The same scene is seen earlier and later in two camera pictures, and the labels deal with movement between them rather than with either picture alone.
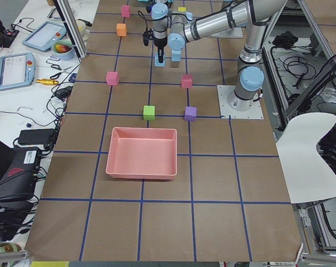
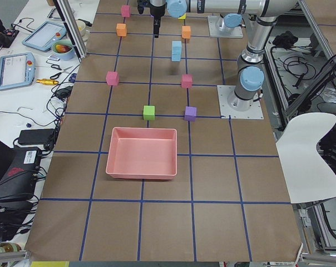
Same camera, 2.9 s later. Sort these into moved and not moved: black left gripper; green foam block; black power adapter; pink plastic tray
Moved: black left gripper
Not moved: black power adapter; pink plastic tray; green foam block
